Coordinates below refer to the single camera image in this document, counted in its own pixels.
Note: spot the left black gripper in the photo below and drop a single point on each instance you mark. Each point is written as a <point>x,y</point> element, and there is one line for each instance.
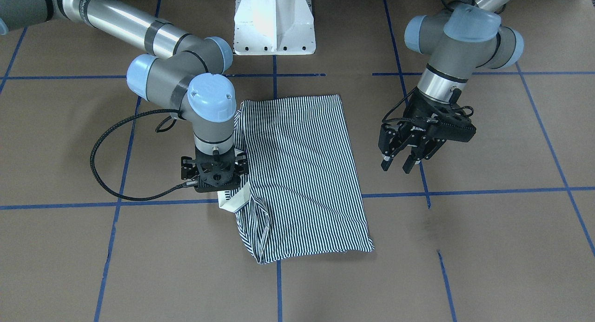
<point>415,128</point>

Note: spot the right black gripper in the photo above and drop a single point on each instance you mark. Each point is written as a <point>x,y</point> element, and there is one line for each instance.
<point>187,168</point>

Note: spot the striped polo shirt white collar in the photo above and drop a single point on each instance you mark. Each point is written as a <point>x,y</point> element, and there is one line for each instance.
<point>301,195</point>

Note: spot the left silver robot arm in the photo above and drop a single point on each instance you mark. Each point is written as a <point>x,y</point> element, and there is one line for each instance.
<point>464,36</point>

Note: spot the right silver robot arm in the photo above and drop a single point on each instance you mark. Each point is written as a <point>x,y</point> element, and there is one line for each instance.
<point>180,73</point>

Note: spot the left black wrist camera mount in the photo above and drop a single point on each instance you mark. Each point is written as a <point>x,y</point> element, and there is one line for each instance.
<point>451,125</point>

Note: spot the white pedestal column with base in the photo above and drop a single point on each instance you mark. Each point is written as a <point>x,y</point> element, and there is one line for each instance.
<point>274,27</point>

